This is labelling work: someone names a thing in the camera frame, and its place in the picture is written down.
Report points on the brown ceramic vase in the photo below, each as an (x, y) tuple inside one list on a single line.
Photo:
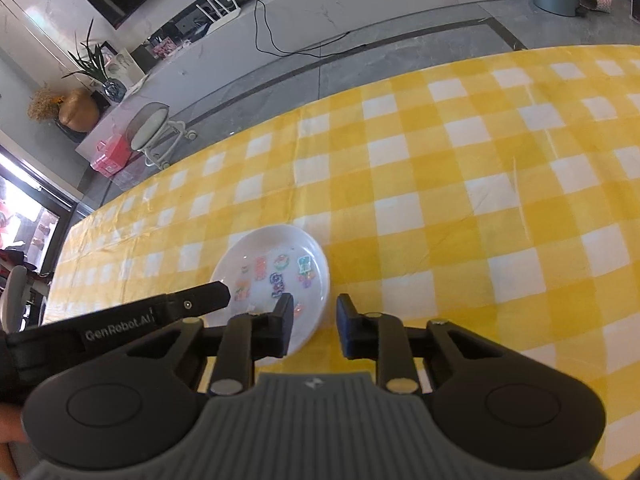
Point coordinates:
[(79, 110)]

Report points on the pink storage box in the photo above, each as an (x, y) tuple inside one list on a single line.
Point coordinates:
[(111, 156)]

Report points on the green leafy plant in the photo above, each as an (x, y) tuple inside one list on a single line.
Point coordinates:
[(90, 60)]

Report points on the white router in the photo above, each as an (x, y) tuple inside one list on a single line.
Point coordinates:
[(220, 7)]

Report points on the phone on pink stand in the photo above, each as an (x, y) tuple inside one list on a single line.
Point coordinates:
[(636, 2)]

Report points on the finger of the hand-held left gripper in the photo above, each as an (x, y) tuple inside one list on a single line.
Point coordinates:
[(200, 300)]

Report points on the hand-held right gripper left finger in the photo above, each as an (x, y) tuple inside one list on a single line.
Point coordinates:
[(282, 327)]

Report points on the white office chair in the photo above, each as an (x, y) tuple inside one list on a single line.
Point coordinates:
[(14, 297)]

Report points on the white wheeled stool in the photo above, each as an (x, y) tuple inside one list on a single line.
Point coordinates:
[(150, 130)]

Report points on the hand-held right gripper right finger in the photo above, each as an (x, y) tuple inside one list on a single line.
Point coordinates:
[(346, 330)]

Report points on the blue glass vase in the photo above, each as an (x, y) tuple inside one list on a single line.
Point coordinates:
[(115, 90)]

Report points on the yellow checkered tablecloth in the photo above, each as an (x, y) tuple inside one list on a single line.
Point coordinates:
[(450, 185)]

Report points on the white plate with colourful prints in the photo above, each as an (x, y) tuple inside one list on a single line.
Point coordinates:
[(270, 260)]

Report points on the dried flower bunch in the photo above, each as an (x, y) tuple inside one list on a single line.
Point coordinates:
[(44, 102)]

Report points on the white picture frame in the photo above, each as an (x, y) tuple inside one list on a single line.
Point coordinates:
[(125, 67)]

